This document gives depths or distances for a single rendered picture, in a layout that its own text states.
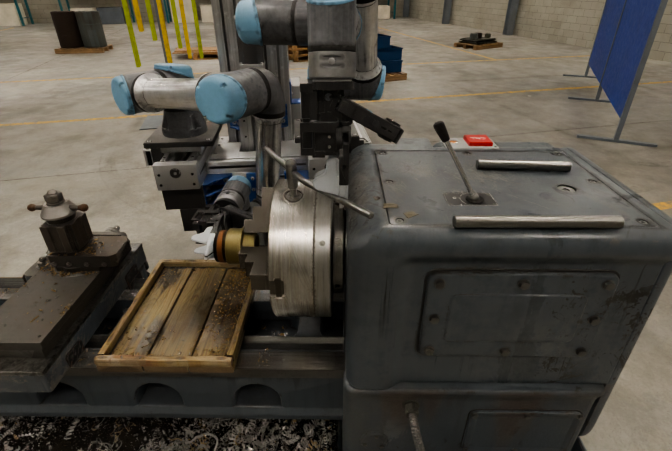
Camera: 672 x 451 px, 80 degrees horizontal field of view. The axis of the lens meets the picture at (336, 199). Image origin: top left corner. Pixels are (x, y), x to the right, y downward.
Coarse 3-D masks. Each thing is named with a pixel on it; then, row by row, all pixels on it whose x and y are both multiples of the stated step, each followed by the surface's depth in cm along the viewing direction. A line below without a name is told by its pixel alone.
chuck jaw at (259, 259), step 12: (240, 252) 87; (252, 252) 87; (264, 252) 87; (240, 264) 88; (252, 264) 84; (264, 264) 83; (252, 276) 80; (264, 276) 80; (252, 288) 82; (264, 288) 82; (276, 288) 80
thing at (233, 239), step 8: (216, 232) 92; (224, 232) 92; (232, 232) 91; (240, 232) 90; (216, 240) 90; (224, 240) 90; (232, 240) 89; (240, 240) 89; (248, 240) 91; (256, 240) 95; (216, 248) 90; (224, 248) 90; (232, 248) 89; (240, 248) 89; (216, 256) 90; (224, 256) 90; (232, 256) 89
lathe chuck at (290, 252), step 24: (312, 192) 83; (288, 216) 79; (312, 216) 79; (288, 240) 78; (312, 240) 78; (288, 264) 77; (312, 264) 77; (288, 288) 79; (312, 288) 79; (288, 312) 84; (312, 312) 84
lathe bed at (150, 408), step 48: (0, 288) 112; (96, 336) 97; (288, 336) 97; (336, 336) 100; (96, 384) 94; (144, 384) 100; (192, 384) 94; (240, 384) 94; (288, 384) 93; (336, 384) 93
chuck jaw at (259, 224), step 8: (264, 192) 92; (272, 192) 92; (264, 200) 92; (256, 208) 92; (264, 208) 92; (256, 216) 92; (264, 216) 92; (248, 224) 92; (256, 224) 92; (264, 224) 92; (248, 232) 92; (256, 232) 92; (264, 232) 91
